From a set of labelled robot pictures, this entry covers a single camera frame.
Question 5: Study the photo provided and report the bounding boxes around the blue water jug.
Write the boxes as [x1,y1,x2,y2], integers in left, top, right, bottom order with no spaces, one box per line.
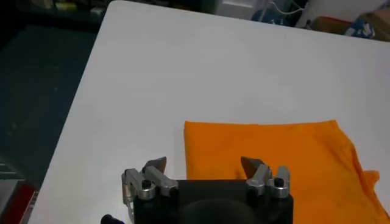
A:
[251,8,287,27]

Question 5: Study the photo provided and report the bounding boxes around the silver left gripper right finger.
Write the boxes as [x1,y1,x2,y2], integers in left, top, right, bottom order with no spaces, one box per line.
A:
[240,156,291,200]

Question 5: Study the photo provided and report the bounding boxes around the orange t-shirt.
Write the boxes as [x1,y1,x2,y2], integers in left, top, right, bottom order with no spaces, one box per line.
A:
[183,119,390,224]

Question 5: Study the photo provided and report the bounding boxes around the red frame cart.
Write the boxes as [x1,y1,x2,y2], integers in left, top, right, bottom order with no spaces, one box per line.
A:
[0,158,39,224]

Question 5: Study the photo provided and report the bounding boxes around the small orange cardboard box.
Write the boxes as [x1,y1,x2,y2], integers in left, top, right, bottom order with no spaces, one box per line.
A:
[310,16,351,35]

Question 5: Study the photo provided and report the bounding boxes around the open brown cardboard box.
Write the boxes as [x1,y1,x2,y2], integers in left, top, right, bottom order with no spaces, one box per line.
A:
[365,7,390,42]

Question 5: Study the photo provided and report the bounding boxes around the blue white package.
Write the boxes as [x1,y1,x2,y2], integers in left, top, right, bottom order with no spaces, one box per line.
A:
[346,18,377,40]

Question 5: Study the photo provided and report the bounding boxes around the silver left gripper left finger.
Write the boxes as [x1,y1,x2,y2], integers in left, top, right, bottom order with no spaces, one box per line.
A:
[121,156,179,214]

